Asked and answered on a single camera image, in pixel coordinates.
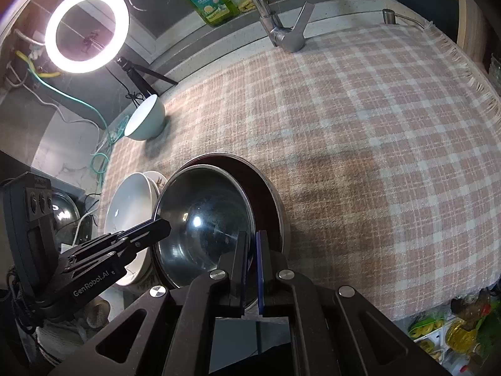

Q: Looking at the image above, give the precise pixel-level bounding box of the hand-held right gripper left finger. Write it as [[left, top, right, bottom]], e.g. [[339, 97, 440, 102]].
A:
[[47, 231, 251, 376]]

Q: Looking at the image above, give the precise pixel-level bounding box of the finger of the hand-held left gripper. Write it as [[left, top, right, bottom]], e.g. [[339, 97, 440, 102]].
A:
[[93, 218, 172, 250], [58, 238, 158, 272]]

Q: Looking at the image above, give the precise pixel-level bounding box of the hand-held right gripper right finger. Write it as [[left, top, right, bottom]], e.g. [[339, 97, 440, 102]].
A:
[[256, 231, 452, 376]]

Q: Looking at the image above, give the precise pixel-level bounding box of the white deep plate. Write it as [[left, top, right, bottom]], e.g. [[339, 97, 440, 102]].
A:
[[104, 171, 162, 287]]

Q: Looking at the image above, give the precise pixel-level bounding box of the small steel bowl red outside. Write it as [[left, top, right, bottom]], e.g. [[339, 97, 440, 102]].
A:
[[152, 164, 257, 308]]

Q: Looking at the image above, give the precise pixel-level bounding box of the large steel bowl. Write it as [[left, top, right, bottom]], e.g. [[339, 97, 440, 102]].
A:
[[184, 152, 291, 257]]

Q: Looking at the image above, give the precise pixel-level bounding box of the steel pot lid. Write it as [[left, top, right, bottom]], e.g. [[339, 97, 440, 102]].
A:
[[47, 192, 85, 243]]

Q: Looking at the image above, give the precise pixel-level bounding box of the white ceramic bowl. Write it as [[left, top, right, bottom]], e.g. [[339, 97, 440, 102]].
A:
[[124, 94, 168, 142]]

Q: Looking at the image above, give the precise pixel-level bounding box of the checkered fringed cloth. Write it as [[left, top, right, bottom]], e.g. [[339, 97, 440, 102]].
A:
[[92, 21, 501, 322]]

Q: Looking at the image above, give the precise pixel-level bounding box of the black tripod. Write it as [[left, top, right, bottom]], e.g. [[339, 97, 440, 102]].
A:
[[115, 57, 178, 99]]

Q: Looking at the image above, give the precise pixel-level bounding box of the yellow gas pipe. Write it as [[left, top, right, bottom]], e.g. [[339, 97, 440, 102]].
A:
[[16, 50, 63, 78]]

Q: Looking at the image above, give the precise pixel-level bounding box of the phone holder clamp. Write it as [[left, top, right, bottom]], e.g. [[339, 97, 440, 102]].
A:
[[82, 31, 103, 50]]

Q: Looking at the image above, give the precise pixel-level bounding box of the chrome faucet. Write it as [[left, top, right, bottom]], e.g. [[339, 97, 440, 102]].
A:
[[231, 0, 316, 53]]

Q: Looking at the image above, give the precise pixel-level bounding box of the small steel countertop spout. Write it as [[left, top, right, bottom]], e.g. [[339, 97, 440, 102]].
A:
[[381, 8, 425, 28]]

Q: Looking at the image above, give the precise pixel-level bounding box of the wooden shelf unit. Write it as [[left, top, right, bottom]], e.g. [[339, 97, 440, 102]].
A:
[[456, 0, 501, 69]]

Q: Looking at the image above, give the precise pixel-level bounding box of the white power cord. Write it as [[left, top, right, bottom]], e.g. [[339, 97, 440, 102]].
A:
[[59, 203, 103, 256]]

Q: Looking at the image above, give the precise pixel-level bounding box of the teal hose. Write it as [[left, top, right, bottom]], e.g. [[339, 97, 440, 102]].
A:
[[31, 63, 130, 178]]

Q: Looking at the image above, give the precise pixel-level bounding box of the black ring light cable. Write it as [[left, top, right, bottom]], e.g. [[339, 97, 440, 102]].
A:
[[106, 66, 147, 110]]

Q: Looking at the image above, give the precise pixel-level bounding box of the white wall cable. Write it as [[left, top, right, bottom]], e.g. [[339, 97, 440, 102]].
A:
[[8, 63, 103, 134]]

